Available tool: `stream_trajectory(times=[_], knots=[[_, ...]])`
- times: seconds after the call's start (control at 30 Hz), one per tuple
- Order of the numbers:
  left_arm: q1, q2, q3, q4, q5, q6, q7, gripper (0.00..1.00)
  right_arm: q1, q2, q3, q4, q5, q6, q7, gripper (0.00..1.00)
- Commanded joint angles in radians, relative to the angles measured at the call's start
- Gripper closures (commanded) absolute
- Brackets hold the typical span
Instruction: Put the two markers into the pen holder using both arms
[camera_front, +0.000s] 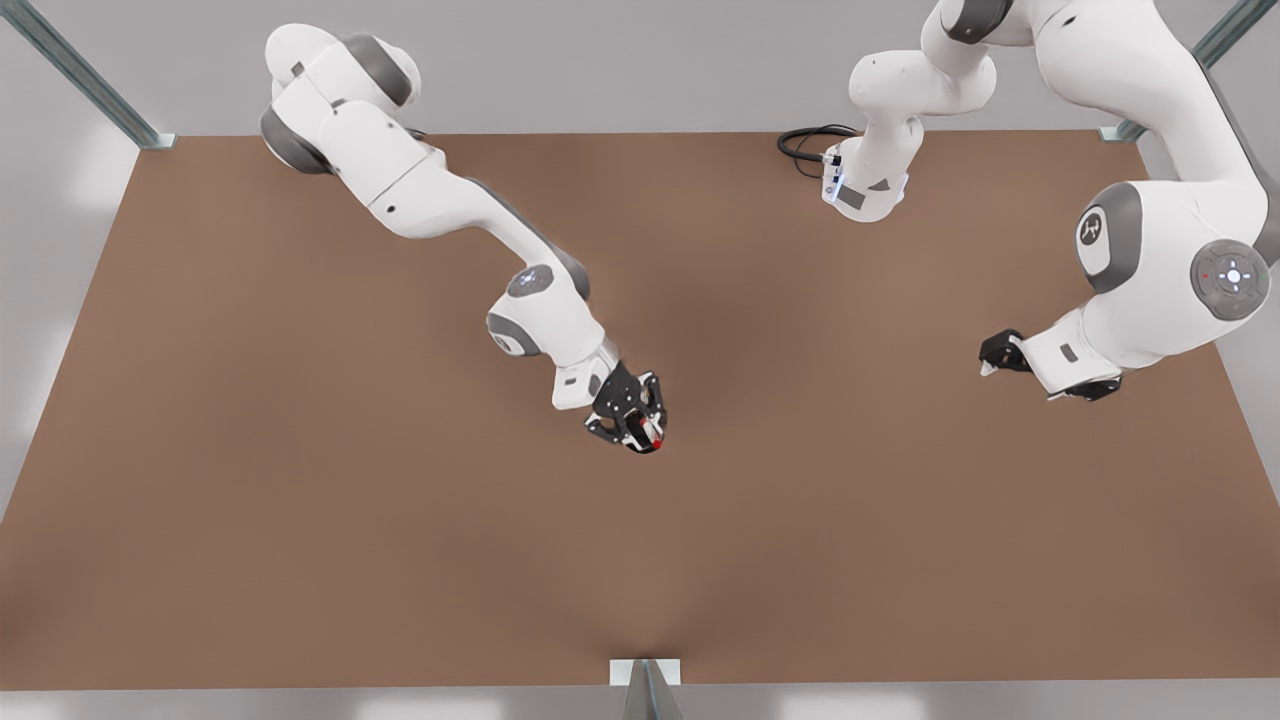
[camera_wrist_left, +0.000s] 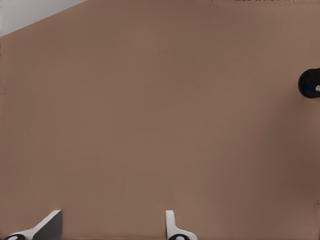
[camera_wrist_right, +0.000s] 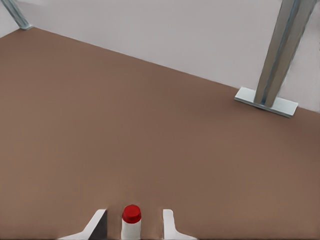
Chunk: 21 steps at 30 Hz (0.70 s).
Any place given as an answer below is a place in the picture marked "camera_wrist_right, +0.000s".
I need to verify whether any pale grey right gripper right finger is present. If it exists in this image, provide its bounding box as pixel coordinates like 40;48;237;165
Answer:
162;209;198;240

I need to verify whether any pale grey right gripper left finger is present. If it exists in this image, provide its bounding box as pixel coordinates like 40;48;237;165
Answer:
57;208;108;240

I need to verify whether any white bottle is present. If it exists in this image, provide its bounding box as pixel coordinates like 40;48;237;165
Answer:
120;216;143;240

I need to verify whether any red bottle cap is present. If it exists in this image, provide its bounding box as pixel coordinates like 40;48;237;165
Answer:
122;204;142;224

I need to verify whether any silver frame post with foot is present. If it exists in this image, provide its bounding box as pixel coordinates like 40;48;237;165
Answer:
0;0;33;31
234;0;320;119

